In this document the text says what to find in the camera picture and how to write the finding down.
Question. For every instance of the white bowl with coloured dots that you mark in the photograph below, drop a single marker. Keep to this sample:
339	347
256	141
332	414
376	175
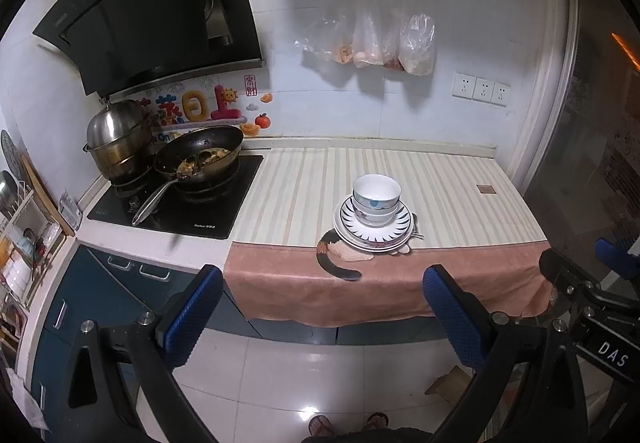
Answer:
372	205

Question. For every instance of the blue leaf pattern plate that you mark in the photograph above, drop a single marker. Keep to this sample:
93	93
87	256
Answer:
400	225

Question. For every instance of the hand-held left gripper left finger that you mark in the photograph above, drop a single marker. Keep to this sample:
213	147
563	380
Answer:
195	318

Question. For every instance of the black range hood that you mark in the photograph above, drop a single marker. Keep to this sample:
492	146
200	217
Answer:
150	8

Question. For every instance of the black glass stove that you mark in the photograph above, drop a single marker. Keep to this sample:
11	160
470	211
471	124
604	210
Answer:
215	213

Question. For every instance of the white bowl with grey rim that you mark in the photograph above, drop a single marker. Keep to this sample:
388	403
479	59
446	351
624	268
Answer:
375	188

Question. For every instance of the white plate with pink flowers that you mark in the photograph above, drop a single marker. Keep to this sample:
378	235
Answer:
385	249

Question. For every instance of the striped cloth with pink hem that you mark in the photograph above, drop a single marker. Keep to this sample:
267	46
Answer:
300	183

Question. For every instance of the person's right foot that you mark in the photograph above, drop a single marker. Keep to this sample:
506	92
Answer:
377	420

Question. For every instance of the person's dark clothing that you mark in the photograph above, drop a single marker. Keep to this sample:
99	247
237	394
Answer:
365	437

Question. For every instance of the wooden cutting board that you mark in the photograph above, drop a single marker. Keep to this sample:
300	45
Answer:
47	195

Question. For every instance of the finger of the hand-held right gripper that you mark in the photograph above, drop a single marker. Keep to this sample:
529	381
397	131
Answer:
560	268
617	250

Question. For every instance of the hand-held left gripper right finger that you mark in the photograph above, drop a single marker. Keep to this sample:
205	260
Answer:
452	318

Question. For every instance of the cardboard piece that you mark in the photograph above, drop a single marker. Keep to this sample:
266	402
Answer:
450	385

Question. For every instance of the stainless steel pot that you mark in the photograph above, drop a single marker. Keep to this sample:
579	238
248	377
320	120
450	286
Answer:
117	133

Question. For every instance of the dark blue kitchen cabinet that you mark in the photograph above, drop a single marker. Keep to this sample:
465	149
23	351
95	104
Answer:
110	293

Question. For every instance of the glass sliding door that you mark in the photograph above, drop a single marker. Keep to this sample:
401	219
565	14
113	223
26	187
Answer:
585	123

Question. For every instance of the large plain white bowl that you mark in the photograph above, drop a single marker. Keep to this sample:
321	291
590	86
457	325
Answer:
375	219

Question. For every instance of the colourful wall sticker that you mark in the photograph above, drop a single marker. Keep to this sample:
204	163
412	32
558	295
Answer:
200	105

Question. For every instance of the white wall socket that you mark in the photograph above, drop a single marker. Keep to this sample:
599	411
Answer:
463	85
500	93
483	89

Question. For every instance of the black wok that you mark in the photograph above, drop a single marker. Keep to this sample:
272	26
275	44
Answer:
197	155

